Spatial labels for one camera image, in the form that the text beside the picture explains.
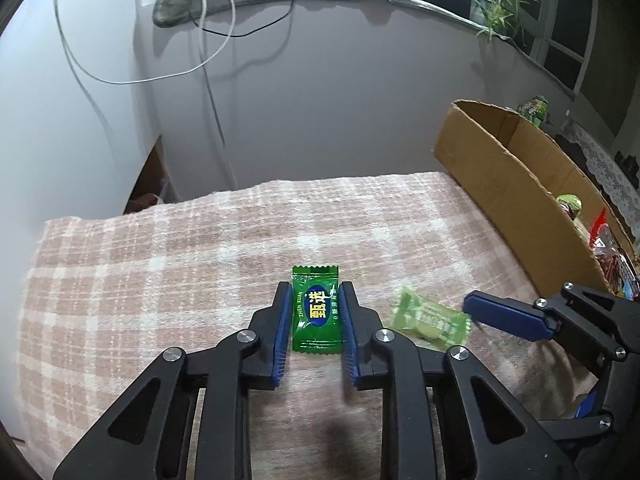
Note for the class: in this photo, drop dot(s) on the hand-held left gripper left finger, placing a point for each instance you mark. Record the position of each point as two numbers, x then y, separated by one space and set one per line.
281 330

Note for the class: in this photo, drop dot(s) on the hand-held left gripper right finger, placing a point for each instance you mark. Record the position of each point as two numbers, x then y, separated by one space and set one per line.
350 335

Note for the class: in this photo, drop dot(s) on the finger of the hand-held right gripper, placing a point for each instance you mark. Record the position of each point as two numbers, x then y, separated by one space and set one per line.
587 406
505 316

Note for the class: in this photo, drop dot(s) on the dark green candy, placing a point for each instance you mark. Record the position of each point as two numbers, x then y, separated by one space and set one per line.
315 310

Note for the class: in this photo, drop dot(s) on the light green candy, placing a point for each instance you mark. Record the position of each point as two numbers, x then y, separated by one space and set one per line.
430 317

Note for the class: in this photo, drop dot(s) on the cardboard box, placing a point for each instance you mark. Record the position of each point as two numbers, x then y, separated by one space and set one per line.
520 195

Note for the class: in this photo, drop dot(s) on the red snack packet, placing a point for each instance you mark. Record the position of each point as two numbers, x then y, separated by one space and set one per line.
607 255

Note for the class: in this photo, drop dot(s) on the green wrapped snack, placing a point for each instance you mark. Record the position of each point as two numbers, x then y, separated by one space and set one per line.
570 205

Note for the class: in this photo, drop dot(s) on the pink checked blanket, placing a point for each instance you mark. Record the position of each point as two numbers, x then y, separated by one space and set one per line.
150 285

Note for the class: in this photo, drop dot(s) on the white lace cloth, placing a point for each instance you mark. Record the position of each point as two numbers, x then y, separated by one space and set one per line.
600 160

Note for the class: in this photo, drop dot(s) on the brown wooden furniture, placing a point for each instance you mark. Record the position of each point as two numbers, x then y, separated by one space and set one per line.
152 180

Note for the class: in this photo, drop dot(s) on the green can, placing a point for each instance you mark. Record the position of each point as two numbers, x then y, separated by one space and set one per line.
534 111

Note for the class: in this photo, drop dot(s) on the white window frame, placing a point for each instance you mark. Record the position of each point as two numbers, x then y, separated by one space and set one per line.
590 25

